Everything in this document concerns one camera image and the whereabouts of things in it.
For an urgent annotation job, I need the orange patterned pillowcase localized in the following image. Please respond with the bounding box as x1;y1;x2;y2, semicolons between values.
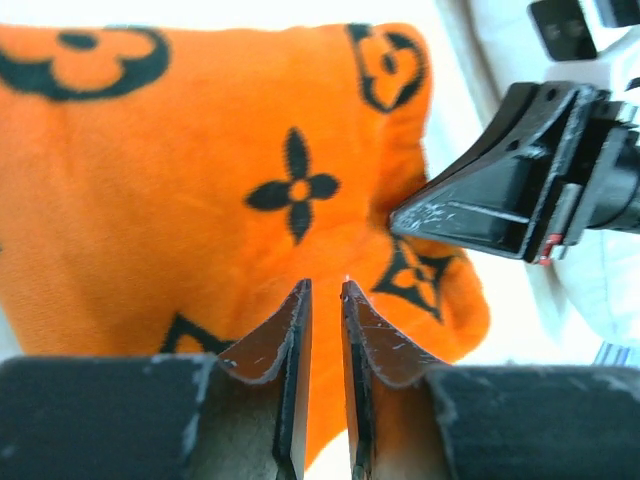
1;23;490;460

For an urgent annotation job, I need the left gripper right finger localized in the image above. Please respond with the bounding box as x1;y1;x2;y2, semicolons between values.
341;281;639;479

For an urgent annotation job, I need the white pillow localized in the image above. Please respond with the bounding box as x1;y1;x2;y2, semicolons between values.
393;1;639;366

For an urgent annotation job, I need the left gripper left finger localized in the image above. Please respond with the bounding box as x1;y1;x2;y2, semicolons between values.
1;280;312;479

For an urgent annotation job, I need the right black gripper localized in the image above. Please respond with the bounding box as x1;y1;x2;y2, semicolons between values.
390;81;639;265

